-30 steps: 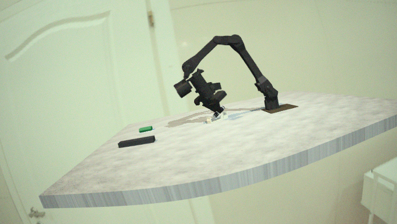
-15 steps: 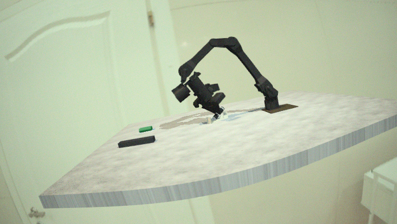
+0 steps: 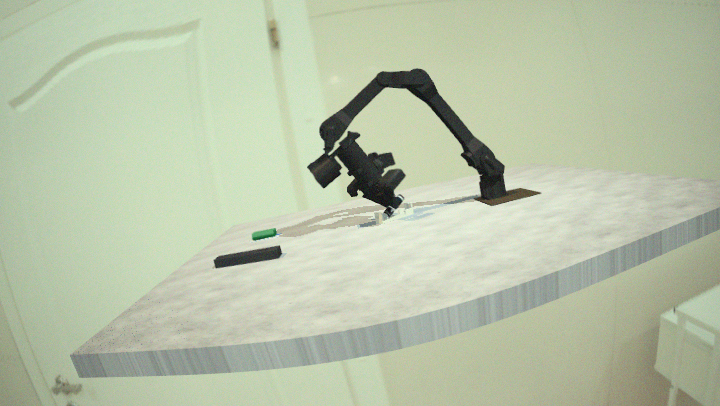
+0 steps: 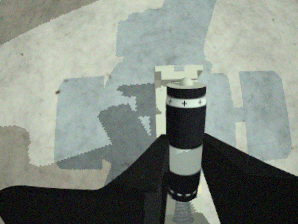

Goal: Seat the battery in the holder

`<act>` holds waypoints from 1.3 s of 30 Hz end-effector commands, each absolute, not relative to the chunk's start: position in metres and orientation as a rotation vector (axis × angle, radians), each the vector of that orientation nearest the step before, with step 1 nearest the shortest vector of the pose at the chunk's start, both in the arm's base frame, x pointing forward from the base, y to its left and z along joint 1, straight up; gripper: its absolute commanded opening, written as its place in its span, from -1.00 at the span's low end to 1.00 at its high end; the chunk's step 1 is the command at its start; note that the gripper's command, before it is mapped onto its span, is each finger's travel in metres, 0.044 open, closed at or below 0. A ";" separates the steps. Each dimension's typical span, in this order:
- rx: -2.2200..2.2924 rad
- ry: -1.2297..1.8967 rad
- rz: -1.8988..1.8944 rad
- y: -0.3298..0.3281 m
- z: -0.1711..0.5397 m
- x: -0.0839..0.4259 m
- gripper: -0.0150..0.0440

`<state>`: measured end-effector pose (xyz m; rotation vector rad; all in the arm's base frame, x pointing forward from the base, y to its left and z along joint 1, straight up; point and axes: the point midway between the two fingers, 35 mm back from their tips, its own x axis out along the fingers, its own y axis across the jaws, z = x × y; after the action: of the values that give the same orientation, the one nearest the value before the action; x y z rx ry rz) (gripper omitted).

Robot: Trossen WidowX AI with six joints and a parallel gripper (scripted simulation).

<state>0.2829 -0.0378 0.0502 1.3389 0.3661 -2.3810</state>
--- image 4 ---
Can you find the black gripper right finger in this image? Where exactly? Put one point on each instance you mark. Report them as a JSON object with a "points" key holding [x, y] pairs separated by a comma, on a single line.
{"points": [[247, 190]]}

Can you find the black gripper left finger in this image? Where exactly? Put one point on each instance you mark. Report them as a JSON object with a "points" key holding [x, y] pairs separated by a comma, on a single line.
{"points": [[137, 196]]}

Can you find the black and white cylindrical battery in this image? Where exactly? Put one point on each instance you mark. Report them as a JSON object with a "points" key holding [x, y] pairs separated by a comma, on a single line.
{"points": [[185, 128]]}

